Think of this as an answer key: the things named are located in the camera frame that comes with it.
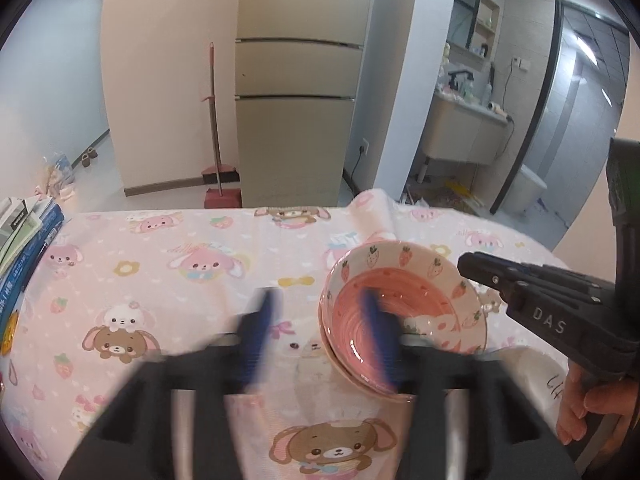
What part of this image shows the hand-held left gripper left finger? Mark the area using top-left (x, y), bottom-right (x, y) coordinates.
top-left (60, 287), bottom-right (286, 480)

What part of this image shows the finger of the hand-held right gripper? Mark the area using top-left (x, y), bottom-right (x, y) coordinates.
top-left (457, 252), bottom-right (531, 311)
top-left (520, 265), bottom-right (618, 306)

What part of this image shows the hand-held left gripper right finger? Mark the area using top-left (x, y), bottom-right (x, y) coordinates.
top-left (360, 287), bottom-right (581, 480)

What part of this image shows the pink strawberry bowl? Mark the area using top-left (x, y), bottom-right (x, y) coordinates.
top-left (320, 241), bottom-right (488, 396)
top-left (319, 310), bottom-right (416, 405)

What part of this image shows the person's right hand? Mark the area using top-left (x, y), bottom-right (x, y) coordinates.
top-left (556, 360), bottom-right (640, 448)

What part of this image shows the pink printed tablecloth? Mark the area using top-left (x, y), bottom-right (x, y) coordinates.
top-left (0, 187), bottom-right (576, 480)

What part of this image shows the beige vanity cabinet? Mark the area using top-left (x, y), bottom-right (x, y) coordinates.
top-left (421, 91), bottom-right (512, 167)

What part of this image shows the red broom with dustpan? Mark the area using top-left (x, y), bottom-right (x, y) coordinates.
top-left (200, 42), bottom-right (244, 209)

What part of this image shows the white hair dryer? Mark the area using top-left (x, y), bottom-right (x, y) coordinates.
top-left (486, 101), bottom-right (516, 124)

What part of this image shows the black faucet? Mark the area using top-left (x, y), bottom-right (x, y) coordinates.
top-left (446, 69), bottom-right (474, 92)

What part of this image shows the beige refrigerator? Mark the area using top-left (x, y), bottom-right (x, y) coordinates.
top-left (234, 0), bottom-right (375, 208)

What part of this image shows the stack of books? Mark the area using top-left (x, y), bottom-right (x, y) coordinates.
top-left (0, 195), bottom-right (66, 356)

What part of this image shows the black door frame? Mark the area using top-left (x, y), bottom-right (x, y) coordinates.
top-left (489, 0), bottom-right (566, 217)

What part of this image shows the mirror wall cabinet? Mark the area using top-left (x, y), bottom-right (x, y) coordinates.
top-left (446, 0), bottom-right (502, 59)

